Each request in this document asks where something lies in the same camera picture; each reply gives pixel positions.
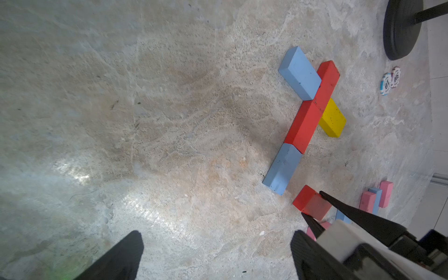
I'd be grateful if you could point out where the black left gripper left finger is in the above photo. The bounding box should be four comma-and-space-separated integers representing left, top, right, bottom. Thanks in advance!
75, 231, 144, 280

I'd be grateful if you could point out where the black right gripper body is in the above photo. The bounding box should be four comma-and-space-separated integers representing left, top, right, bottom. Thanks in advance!
389, 229, 448, 280

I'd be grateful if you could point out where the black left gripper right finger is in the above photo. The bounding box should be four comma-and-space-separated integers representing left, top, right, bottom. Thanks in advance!
290, 231, 359, 280

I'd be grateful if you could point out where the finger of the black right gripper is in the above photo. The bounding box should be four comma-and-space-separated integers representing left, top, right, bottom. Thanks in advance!
302, 212, 326, 239
319, 191, 408, 247

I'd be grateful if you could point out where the light blue block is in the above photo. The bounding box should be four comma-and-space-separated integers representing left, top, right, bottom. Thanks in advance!
335, 210, 352, 224
278, 46, 322, 101
368, 187, 383, 215
262, 143, 302, 196

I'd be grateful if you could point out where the yellow block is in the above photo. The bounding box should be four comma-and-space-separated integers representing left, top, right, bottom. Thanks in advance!
319, 99, 347, 138

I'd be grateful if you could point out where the red stem block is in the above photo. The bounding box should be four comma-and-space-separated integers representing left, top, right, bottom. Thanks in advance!
313, 61, 340, 113

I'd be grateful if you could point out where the pink block far right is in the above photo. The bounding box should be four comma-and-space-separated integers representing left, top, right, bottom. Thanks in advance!
379, 181, 394, 208

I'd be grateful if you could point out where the pink block upper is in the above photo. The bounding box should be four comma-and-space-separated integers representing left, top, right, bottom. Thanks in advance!
359, 191, 376, 214

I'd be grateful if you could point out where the blue 10 poker chip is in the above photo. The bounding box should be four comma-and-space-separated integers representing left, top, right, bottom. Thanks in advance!
380, 73, 392, 96

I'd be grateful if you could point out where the purple 500 poker chip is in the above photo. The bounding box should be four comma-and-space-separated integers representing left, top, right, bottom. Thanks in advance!
391, 66, 401, 88

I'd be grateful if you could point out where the black microphone stand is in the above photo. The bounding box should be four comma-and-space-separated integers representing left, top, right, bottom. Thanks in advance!
383, 0, 448, 61

